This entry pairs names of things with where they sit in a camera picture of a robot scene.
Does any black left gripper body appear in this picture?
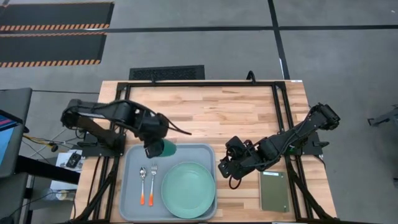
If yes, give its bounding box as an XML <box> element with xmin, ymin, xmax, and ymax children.
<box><xmin>133</xmin><ymin>111</ymin><xmax>170</xmax><ymax>147</ymax></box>

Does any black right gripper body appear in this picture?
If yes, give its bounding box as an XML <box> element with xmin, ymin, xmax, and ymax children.
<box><xmin>230</xmin><ymin>148</ymin><xmax>261</xmax><ymax>175</ymax></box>

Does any dark green plastic cup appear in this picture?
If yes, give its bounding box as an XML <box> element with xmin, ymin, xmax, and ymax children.
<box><xmin>155</xmin><ymin>138</ymin><xmax>178</xmax><ymax>158</ymax></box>

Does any steel fork orange handle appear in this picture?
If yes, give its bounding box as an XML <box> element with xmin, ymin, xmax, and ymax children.
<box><xmin>148</xmin><ymin>164</ymin><xmax>158</xmax><ymax>207</ymax></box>

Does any steel spoon orange handle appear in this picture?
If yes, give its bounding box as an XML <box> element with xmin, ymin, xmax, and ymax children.
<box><xmin>139</xmin><ymin>167</ymin><xmax>147</xmax><ymax>206</ymax></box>

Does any light green plastic plate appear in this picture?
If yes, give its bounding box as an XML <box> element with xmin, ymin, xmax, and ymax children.
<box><xmin>160</xmin><ymin>161</ymin><xmax>217</xmax><ymax>220</ymax></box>

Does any gray plastic tray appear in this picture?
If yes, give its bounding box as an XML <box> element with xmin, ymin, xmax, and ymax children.
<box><xmin>118</xmin><ymin>142</ymin><xmax>218</xmax><ymax>222</ymax></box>

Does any black floor vent grille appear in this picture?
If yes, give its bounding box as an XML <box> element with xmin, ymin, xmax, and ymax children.
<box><xmin>129</xmin><ymin>65</ymin><xmax>206</xmax><ymax>81</ymax></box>

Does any small black device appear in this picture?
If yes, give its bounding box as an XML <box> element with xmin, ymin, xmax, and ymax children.
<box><xmin>65</xmin><ymin>151</ymin><xmax>82</xmax><ymax>169</ymax></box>

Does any white paper sheet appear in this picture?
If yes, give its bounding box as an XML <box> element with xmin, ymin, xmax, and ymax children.
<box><xmin>55</xmin><ymin>149</ymin><xmax>83</xmax><ymax>171</ymax></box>

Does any black desk bar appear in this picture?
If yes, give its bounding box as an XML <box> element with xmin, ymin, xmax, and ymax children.
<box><xmin>15</xmin><ymin>155</ymin><xmax>81</xmax><ymax>185</ymax></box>

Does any black hazard striped mat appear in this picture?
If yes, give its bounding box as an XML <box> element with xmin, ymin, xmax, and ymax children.
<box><xmin>0</xmin><ymin>32</ymin><xmax>108</xmax><ymax>68</ymax></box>
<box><xmin>0</xmin><ymin>2</ymin><xmax>115</xmax><ymax>32</ymax></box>

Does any computer screen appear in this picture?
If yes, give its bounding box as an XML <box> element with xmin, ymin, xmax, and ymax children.
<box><xmin>0</xmin><ymin>108</ymin><xmax>25</xmax><ymax>179</ymax></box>

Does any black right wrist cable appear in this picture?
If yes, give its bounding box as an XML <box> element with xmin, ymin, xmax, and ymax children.
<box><xmin>228</xmin><ymin>176</ymin><xmax>243</xmax><ymax>190</ymax></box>

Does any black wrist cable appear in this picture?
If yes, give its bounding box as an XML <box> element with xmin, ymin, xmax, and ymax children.
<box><xmin>228</xmin><ymin>176</ymin><xmax>243</xmax><ymax>190</ymax></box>
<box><xmin>167</xmin><ymin>119</ymin><xmax>193</xmax><ymax>136</ymax></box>

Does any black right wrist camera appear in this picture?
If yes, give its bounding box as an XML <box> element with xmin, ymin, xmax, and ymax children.
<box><xmin>225</xmin><ymin>136</ymin><xmax>248</xmax><ymax>156</ymax></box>

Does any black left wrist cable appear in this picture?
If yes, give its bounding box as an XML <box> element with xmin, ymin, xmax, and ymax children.
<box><xmin>167</xmin><ymin>119</ymin><xmax>193</xmax><ymax>136</ymax></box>

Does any black aluminium table frame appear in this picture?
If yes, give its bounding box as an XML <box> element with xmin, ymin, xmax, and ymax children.
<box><xmin>71</xmin><ymin>80</ymin><xmax>340</xmax><ymax>224</ymax></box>

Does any yellow cable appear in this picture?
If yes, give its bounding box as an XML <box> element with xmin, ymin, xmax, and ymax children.
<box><xmin>23</xmin><ymin>134</ymin><xmax>57</xmax><ymax>151</ymax></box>

